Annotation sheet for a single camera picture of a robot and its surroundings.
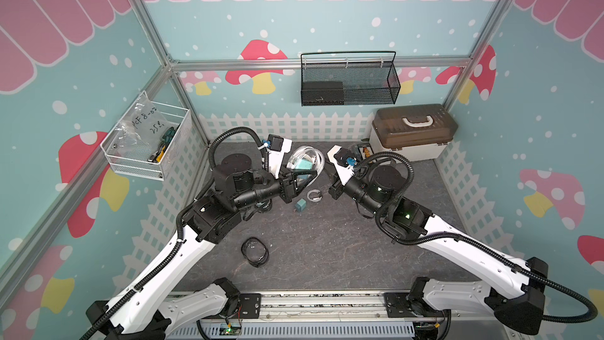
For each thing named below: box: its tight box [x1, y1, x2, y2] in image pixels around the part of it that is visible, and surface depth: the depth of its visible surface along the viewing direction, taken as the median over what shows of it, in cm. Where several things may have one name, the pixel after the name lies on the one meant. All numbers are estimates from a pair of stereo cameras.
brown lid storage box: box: [368, 103, 459, 162], surface depth 102 cm
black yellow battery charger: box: [357, 142, 374, 160], surface depth 118 cm
